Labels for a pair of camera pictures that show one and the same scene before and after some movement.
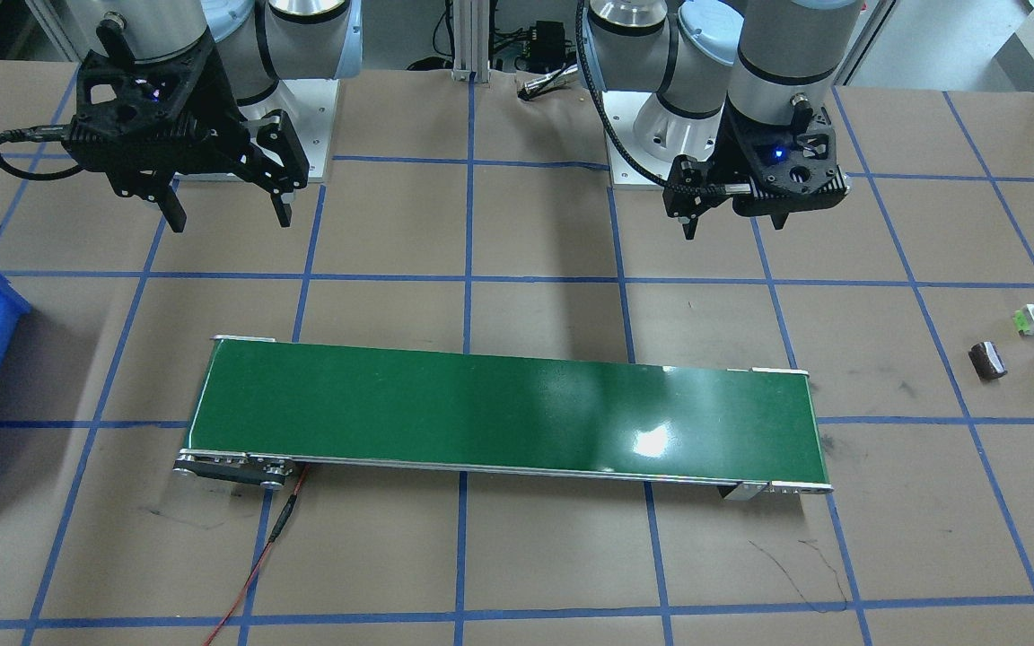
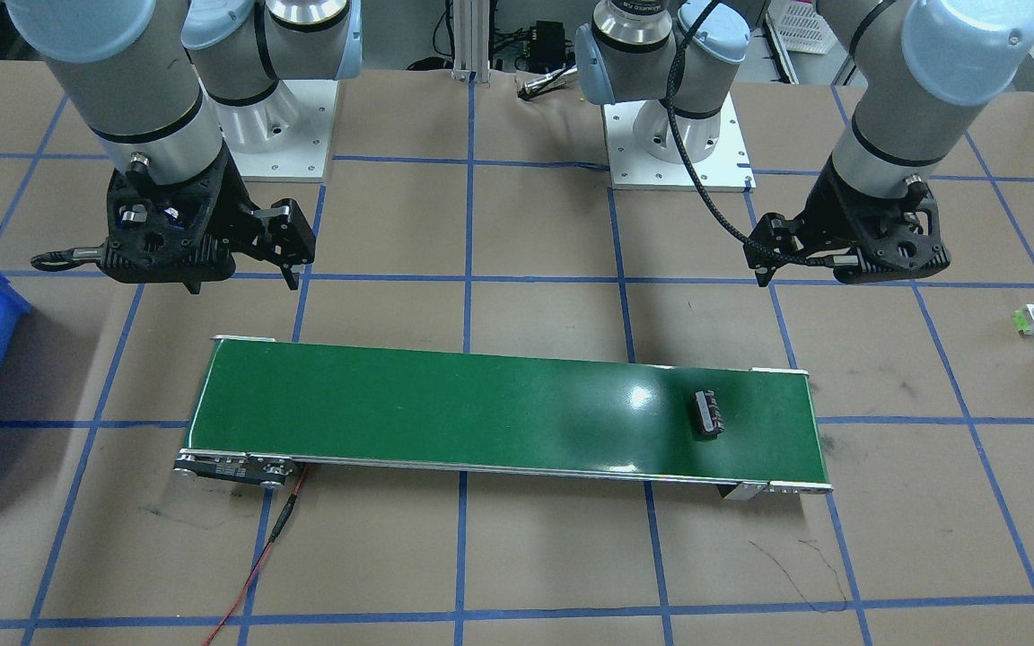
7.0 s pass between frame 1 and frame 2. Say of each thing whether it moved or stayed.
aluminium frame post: stayed
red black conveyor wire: stayed
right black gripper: moved
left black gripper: moved
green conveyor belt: stayed
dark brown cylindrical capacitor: moved
